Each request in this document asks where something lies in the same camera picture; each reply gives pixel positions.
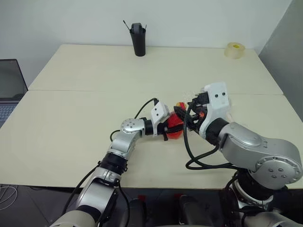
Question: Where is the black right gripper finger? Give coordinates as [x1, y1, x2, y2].
[174, 106, 190, 126]

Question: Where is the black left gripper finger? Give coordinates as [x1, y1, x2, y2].
[165, 124, 184, 134]

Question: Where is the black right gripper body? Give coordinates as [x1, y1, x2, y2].
[188, 90, 211, 133]

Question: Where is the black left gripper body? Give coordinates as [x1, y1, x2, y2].
[156, 122, 169, 142]

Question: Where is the red drink bottle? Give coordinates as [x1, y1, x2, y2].
[165, 101, 188, 140]

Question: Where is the clear wine glass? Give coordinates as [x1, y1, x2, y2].
[180, 90, 235, 120]

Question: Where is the translucent tape roll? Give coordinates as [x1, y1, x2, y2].
[224, 42, 245, 60]

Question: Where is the dark rounded shape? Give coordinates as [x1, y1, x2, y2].
[174, 193, 212, 227]
[128, 195, 148, 227]

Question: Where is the black pen holder cup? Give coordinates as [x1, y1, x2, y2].
[129, 23, 148, 57]

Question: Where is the grey laptop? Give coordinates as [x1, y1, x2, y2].
[0, 59, 29, 128]

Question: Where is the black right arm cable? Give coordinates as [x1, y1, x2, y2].
[182, 106, 237, 171]

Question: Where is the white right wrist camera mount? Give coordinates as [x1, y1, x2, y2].
[198, 81, 232, 136]

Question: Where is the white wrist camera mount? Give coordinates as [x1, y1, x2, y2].
[198, 81, 232, 136]
[150, 101, 170, 138]

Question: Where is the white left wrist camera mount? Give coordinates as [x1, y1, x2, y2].
[150, 101, 170, 138]

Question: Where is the white floor cable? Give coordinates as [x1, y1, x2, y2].
[0, 185, 18, 204]

